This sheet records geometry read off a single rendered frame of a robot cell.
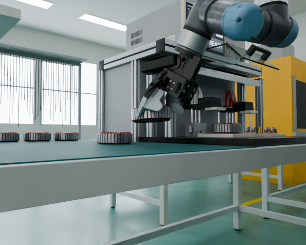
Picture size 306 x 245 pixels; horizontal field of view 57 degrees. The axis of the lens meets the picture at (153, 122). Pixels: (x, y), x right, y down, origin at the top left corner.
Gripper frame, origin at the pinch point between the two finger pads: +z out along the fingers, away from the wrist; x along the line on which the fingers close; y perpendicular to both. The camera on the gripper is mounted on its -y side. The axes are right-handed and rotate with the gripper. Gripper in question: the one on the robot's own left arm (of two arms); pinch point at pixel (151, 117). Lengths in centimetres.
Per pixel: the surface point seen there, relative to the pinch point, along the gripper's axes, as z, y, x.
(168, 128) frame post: 6.0, -5.3, 20.6
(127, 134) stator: 9.9, -7.5, 3.6
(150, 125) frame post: 9.3, -13.5, 21.8
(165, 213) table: 105, -39, 139
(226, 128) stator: -2.1, 9.2, 32.2
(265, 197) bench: 66, 12, 209
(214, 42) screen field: -29, -20, 51
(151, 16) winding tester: -28, -46, 37
